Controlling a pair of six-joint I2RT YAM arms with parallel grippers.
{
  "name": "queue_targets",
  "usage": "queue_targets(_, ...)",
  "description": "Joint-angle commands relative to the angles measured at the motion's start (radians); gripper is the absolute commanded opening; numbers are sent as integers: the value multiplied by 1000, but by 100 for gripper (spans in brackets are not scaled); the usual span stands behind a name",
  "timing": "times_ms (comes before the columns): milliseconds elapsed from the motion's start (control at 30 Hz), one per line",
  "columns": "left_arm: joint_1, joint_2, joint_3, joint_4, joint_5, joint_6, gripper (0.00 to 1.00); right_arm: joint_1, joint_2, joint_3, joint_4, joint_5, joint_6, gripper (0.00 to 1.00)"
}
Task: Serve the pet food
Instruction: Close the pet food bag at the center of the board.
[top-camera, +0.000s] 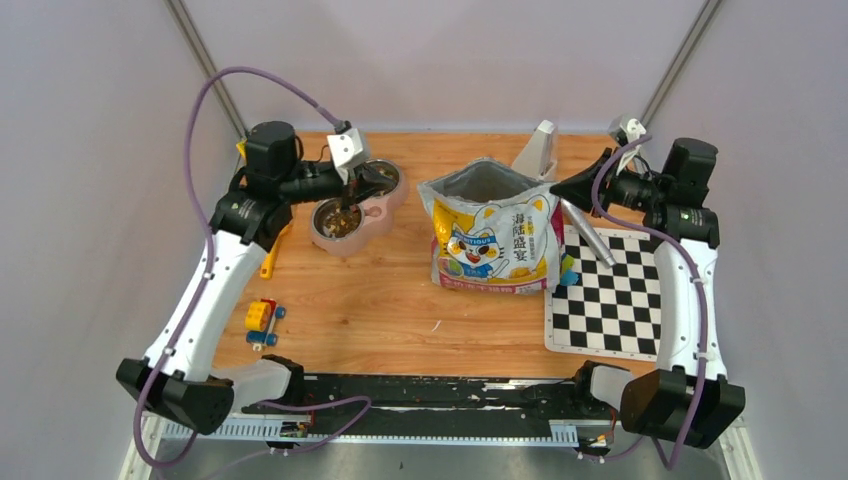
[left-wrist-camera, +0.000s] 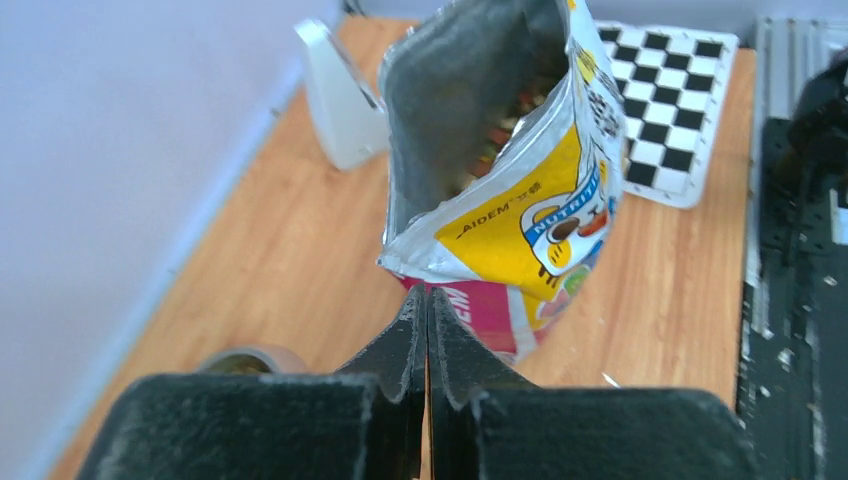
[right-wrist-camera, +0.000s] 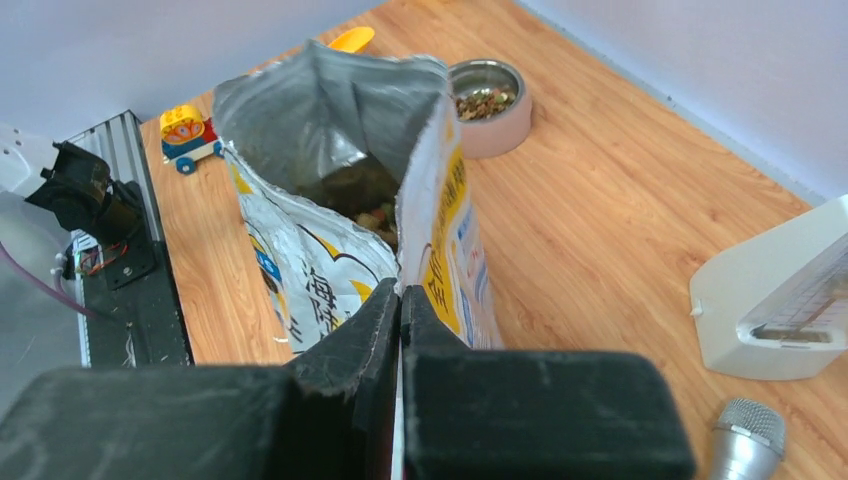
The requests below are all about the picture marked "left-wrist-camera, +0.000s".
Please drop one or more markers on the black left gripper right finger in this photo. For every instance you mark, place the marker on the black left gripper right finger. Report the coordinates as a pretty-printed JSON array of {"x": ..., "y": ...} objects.
[{"x": 487, "y": 421}]

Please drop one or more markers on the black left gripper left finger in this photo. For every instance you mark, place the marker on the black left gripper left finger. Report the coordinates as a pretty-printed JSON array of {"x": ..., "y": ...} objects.
[{"x": 363, "y": 421}]

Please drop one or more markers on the pet food bag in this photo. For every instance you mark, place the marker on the pet food bag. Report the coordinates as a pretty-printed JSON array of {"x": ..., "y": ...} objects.
[{"x": 507, "y": 150}]

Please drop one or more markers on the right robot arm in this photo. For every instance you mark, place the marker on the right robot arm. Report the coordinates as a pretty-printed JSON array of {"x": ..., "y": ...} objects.
[{"x": 816, "y": 161}]

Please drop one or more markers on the pink double bowl stand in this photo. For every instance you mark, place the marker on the pink double bowl stand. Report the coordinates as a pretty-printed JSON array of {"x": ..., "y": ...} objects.
[{"x": 254, "y": 359}]

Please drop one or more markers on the white metronome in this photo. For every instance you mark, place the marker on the white metronome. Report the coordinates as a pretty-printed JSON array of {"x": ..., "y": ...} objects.
[{"x": 348, "y": 118}]

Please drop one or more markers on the checkerboard mat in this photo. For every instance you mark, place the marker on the checkerboard mat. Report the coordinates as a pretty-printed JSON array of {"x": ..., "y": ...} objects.
[{"x": 674, "y": 82}]

